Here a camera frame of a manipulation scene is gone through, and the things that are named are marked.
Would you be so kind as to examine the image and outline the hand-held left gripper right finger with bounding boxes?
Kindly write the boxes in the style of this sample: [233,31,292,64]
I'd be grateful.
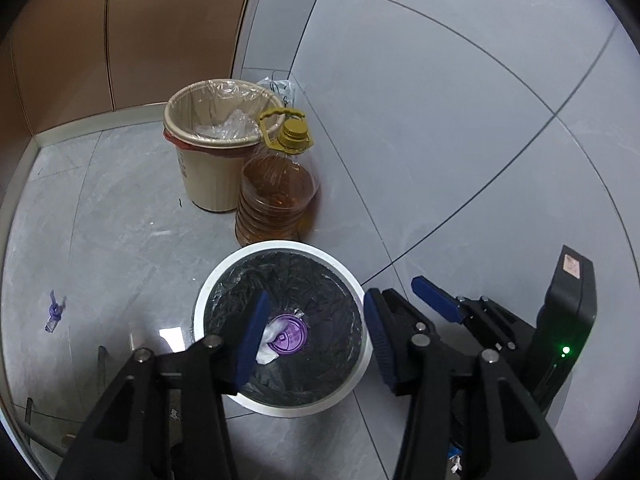
[363,287,577,480]

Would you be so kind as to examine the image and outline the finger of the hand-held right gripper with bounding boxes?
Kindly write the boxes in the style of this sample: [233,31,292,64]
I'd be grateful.
[411,276,537,357]

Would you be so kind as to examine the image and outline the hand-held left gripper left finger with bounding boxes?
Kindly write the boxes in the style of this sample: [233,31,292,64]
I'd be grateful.
[55,291,273,480]

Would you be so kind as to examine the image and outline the white round trash bin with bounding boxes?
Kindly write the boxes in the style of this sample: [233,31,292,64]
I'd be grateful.
[192,241,373,418]

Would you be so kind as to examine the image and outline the beige ribbed trash bin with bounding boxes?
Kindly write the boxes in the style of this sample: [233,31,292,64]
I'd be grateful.
[162,78,288,212]

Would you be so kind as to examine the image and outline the crumpled white tissue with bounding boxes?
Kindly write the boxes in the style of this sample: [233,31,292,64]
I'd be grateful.
[255,317,283,365]

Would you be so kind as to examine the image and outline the purple round lid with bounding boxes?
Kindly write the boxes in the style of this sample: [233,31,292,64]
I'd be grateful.
[267,314,308,358]

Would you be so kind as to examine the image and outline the black bin liner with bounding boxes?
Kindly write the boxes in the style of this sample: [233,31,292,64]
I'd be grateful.
[202,252,363,406]

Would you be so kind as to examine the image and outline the cooking oil bottle yellow cap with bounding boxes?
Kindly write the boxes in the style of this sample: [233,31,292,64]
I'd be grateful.
[235,106,321,247]

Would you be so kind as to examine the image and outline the purple wrapper scrap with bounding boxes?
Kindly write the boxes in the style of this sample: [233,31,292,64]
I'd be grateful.
[44,290,67,333]

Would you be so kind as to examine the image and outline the clear plastic bin liner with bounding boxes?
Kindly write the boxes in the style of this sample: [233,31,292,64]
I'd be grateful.
[162,78,288,152]

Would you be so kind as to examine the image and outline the clear plastic bag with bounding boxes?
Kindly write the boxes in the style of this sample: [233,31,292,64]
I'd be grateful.
[256,76,297,111]

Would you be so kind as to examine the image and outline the brown kitchen cabinets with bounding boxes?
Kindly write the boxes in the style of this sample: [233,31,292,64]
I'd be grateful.
[0,0,263,191]

